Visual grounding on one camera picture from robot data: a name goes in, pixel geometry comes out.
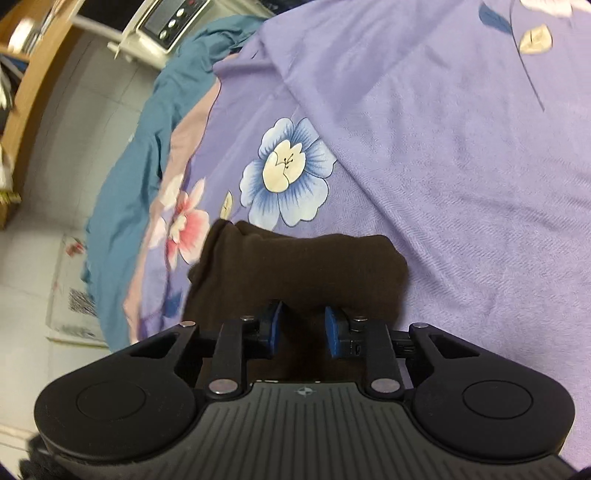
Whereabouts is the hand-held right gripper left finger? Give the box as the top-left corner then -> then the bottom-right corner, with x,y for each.
124,300 -> 284,401

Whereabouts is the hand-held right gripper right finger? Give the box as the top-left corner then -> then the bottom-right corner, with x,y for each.
323,305 -> 482,401

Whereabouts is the dark brown shirt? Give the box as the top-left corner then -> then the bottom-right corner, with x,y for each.
182,220 -> 408,383

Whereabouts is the teal bedsheet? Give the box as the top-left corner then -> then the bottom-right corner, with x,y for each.
82,14 -> 278,352

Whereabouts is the purple floral blanket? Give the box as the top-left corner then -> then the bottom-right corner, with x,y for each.
122,0 -> 591,474

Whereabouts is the printed floor mat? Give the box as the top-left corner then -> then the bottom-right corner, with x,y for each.
46,231 -> 110,348

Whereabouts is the white appliance with buttons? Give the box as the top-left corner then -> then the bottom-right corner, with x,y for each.
107,0 -> 232,71

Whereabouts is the wooden shelf unit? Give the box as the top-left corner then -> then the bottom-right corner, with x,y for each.
0,0 -> 89,230

